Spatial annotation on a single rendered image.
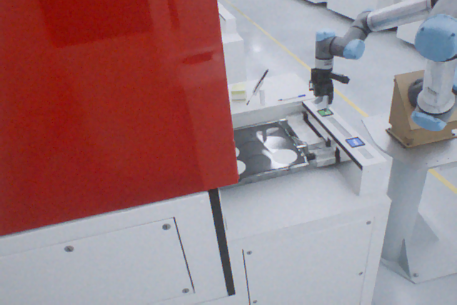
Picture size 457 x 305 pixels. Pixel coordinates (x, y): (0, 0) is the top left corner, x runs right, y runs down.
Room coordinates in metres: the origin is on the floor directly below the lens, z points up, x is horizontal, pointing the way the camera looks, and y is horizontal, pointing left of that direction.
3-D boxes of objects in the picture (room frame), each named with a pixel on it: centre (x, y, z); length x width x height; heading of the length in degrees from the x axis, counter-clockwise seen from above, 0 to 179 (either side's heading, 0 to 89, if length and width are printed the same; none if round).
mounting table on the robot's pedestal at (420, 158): (1.27, -0.89, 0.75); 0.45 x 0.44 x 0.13; 97
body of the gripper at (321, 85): (1.33, -0.44, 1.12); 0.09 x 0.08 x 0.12; 97
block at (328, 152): (1.12, -0.39, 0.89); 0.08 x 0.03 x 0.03; 97
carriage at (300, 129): (1.28, -0.37, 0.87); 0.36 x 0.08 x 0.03; 7
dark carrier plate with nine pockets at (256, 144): (1.23, -0.11, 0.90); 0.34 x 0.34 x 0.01; 7
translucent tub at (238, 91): (1.58, -0.10, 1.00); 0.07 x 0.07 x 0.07; 78
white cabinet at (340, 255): (1.32, -0.20, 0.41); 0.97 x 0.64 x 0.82; 7
